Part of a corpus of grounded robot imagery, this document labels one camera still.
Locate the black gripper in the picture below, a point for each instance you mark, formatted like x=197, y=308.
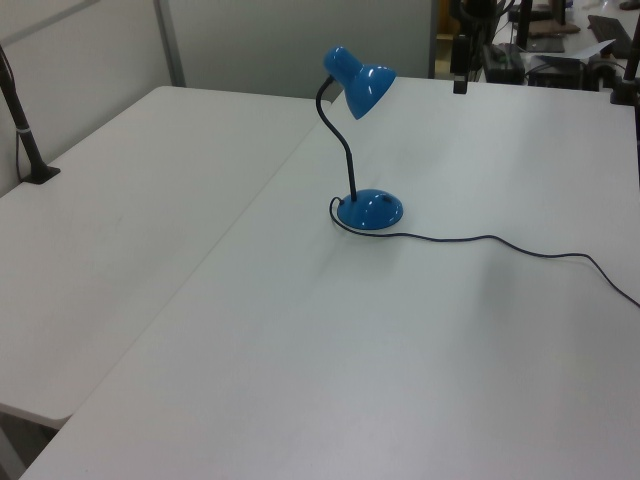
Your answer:
x=460, y=52

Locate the blue gooseneck desk lamp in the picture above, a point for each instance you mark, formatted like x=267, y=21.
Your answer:
x=370, y=212

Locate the black electronic device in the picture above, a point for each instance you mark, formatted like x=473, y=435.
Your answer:
x=502, y=62

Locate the white paper sheet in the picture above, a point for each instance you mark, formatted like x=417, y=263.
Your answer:
x=575, y=52

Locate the black keyboard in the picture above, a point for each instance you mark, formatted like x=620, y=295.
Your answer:
x=610, y=30

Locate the black clamped pole, white tie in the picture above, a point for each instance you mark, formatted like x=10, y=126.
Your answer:
x=27, y=145

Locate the thin black upright post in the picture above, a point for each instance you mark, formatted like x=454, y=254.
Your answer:
x=525, y=22

